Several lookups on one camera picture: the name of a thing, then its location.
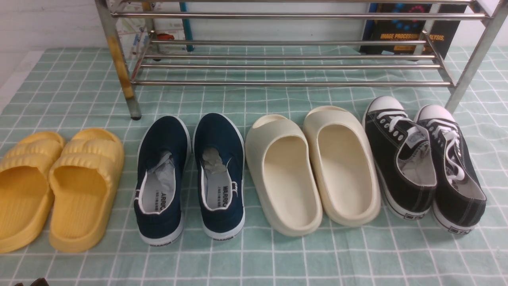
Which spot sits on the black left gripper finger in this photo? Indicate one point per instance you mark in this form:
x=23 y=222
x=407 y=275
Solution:
x=37 y=282

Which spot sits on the black canvas sneaker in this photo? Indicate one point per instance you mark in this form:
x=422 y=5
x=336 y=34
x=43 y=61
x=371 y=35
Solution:
x=402 y=155
x=459 y=201

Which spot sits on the navy slip-on shoe left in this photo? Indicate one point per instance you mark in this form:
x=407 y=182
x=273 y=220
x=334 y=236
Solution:
x=162 y=157

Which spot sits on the navy slip-on shoe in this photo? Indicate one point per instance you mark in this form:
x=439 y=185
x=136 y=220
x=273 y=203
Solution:
x=162 y=157
x=219 y=152

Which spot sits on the navy slip-on shoe right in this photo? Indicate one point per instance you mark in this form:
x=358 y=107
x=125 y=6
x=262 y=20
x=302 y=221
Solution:
x=219 y=152

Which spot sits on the steel shoe rack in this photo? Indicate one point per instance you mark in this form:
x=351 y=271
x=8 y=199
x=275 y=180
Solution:
x=172 y=55

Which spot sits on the yellow slipper far left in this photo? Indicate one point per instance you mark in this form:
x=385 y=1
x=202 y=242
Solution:
x=25 y=194

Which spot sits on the yellow slipper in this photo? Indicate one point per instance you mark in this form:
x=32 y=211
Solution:
x=84 y=180
x=25 y=194

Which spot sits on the yellow slipper inner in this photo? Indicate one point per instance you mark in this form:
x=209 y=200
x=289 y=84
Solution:
x=84 y=180

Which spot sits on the white map poster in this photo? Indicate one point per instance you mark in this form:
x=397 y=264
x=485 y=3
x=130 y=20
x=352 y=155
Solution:
x=134 y=33

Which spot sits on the cream slipper left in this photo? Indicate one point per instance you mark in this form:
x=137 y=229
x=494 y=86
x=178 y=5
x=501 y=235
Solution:
x=277 y=154

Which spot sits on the cream slipper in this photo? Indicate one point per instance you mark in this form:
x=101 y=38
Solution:
x=343 y=166
x=277 y=154

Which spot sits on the teal vertical pole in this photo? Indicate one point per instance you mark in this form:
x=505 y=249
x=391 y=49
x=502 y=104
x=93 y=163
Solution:
x=187 y=27

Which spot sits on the cream slipper right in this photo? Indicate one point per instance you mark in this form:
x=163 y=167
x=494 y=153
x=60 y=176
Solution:
x=343 y=166

